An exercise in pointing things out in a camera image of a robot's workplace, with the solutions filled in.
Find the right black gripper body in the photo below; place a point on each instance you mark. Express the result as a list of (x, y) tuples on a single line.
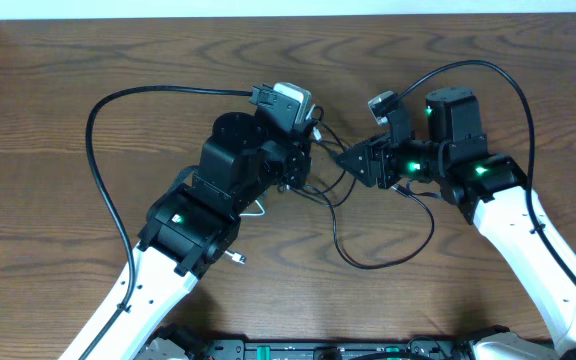
[(389, 167)]

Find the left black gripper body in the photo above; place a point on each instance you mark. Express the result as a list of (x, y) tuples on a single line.
[(297, 163)]

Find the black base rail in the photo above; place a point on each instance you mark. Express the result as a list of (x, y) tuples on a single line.
[(176, 342)]

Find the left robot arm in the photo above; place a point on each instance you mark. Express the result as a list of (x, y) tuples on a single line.
[(193, 224)]

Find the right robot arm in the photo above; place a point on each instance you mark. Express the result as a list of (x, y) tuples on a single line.
[(490, 190)]

